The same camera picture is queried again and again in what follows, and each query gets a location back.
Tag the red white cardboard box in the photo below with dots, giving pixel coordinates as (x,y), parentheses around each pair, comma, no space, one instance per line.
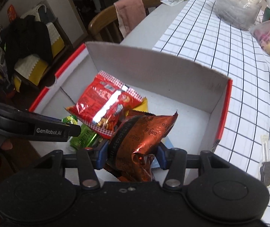
(171,84)

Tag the grid pattern tablecloth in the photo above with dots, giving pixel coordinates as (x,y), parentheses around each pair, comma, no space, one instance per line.
(199,35)

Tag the pink cloth on chair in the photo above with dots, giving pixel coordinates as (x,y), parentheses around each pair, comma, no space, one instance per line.
(129,13)

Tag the brown red Oreo packet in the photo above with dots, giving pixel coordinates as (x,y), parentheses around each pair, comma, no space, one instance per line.
(130,152)

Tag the yellow snack packet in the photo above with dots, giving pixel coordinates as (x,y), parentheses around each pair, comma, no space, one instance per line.
(140,105)

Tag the red chips bag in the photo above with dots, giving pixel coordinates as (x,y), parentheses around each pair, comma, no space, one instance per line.
(103,103)

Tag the black clothes pile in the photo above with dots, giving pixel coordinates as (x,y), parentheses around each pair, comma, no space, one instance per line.
(25,37)

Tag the white blue snack packet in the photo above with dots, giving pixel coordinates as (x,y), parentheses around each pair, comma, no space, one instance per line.
(166,141)

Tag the green foil snack packet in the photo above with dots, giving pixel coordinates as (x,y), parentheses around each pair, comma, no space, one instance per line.
(87,139)

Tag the wooden chair left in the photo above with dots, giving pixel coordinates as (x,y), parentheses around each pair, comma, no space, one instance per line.
(104,27)

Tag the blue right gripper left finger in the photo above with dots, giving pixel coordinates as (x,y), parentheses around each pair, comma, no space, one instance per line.
(101,154)

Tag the grey clear plastic bag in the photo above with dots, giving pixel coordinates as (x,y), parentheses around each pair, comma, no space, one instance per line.
(240,14)

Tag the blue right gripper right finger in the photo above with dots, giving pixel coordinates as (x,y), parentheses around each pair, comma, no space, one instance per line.
(164,156)

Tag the green white small packet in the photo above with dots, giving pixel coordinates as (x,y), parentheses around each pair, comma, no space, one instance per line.
(72,119)

